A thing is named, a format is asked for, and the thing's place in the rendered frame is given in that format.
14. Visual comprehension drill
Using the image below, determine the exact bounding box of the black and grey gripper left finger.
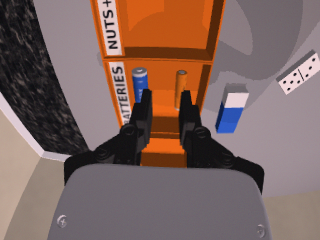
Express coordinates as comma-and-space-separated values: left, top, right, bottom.
64, 89, 153, 185

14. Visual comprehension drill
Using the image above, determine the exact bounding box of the white domino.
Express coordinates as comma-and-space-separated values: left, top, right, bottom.
276, 50, 320, 95

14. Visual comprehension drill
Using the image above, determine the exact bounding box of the blue and white eraser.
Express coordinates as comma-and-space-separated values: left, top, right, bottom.
215, 86, 249, 133

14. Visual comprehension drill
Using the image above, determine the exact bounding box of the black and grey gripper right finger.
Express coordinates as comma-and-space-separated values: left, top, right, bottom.
179, 90, 264, 195

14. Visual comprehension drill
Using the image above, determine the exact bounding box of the orange three-compartment bin rack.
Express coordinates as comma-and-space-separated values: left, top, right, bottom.
90, 0, 226, 168

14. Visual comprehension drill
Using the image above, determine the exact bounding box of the blue aa battery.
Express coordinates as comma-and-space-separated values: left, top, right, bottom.
131, 67, 148, 103

